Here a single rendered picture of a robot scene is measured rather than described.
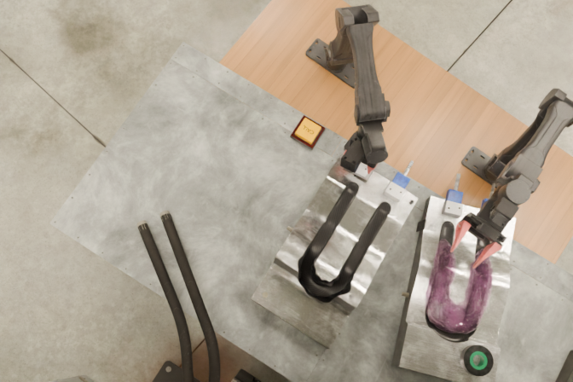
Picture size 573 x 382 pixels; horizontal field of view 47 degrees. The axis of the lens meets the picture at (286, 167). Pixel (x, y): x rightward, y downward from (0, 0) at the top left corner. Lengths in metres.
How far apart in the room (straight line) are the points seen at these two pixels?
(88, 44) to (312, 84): 1.34
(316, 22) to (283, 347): 1.03
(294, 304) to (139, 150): 0.66
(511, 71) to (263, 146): 1.51
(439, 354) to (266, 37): 1.10
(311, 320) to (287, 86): 0.73
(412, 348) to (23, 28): 2.23
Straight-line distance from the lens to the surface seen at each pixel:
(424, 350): 1.88
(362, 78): 1.66
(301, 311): 1.88
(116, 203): 2.02
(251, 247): 1.95
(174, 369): 2.75
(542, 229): 2.14
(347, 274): 1.84
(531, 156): 1.69
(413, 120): 2.10
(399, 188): 1.91
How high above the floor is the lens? 2.73
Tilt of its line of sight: 75 degrees down
